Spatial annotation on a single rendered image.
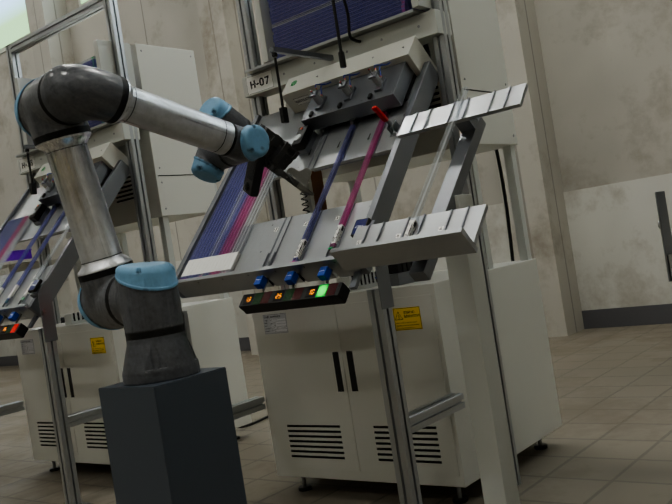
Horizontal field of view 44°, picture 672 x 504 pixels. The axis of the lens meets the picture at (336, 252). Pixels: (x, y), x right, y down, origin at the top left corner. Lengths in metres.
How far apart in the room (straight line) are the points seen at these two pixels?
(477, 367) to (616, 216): 3.64
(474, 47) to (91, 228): 1.42
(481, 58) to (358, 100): 0.50
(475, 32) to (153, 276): 1.47
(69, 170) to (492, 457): 1.11
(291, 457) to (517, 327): 0.82
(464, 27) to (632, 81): 2.89
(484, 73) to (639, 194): 2.84
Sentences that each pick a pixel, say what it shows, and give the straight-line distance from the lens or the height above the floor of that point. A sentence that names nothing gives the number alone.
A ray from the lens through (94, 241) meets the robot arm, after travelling 1.75.
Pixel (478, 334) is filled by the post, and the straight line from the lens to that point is 1.89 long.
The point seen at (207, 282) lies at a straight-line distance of 2.34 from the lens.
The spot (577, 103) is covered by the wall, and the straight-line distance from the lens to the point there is 5.57.
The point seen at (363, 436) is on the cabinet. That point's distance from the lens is 2.48.
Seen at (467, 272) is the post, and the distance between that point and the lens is 1.88.
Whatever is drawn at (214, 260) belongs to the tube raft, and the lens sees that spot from 2.38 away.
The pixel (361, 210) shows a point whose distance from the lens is 2.11.
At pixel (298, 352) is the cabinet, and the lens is 2.57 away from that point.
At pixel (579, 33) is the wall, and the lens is 5.61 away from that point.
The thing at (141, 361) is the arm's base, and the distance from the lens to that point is 1.63.
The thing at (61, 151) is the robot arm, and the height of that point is 1.03.
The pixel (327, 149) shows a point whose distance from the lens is 2.42.
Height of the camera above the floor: 0.74
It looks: level
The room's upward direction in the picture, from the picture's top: 9 degrees counter-clockwise
